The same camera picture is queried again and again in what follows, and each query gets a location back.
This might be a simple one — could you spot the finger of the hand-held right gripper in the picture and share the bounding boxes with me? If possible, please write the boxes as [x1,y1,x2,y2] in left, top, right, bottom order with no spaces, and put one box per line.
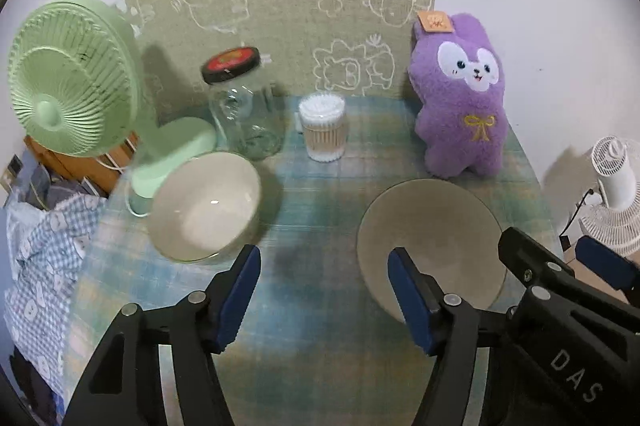
[575,237,640,291]
[498,227,578,304]

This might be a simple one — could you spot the white standing fan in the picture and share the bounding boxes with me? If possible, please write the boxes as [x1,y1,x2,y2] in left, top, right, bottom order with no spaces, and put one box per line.
[579,136,640,264]

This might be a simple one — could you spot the purple plush bunny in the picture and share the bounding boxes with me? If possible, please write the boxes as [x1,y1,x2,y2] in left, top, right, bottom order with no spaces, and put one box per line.
[409,10,507,179]

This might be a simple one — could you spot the blue checked blanket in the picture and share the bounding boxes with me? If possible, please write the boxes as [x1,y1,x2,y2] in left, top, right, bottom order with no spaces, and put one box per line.
[2,193,108,402]

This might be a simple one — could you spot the black fan cable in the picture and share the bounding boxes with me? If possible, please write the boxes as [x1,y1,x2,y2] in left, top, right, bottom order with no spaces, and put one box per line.
[559,188,601,251]

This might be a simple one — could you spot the beige ceramic bowl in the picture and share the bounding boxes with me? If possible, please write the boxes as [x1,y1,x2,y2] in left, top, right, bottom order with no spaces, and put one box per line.
[150,152,262,263]

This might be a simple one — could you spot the wall socket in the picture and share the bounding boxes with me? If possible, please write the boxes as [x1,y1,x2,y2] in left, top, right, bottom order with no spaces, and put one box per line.
[0,156,23,191]

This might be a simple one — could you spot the white fan cable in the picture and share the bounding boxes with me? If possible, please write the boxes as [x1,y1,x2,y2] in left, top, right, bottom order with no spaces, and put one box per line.
[97,133,151,219]

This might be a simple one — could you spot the green desk fan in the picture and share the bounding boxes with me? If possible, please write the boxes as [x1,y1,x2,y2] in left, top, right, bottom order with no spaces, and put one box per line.
[7,0,217,199]

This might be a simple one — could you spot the grey cloth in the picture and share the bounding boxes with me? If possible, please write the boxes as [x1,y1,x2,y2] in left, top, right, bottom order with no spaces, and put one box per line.
[30,161,96,211]

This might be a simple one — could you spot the green printed wall mat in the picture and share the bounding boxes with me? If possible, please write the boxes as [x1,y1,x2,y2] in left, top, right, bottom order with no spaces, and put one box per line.
[116,0,442,99]

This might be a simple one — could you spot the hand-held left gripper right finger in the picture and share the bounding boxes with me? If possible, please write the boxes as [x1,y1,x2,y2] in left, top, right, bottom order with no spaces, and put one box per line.
[388,248,518,426]

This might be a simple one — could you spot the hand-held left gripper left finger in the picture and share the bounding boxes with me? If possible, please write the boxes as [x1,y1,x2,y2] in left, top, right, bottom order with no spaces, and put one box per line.
[62,245,262,426]

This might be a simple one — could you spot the cotton swab container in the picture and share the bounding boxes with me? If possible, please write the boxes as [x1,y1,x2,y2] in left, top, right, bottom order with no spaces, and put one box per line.
[298,94,347,163]

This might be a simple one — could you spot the glass jar with black lid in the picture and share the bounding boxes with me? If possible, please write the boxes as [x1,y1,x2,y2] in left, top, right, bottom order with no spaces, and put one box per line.
[201,46,285,161]

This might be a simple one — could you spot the wooden chair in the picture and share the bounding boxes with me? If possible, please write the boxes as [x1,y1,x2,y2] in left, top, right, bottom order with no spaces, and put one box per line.
[24,133,138,197]

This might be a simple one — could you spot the grey-brown plate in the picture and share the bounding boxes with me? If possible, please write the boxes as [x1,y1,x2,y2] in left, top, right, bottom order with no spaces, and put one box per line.
[356,179,507,324]

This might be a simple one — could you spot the plaid tablecloth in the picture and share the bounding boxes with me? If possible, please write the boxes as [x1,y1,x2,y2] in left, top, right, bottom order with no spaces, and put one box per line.
[62,96,563,426]

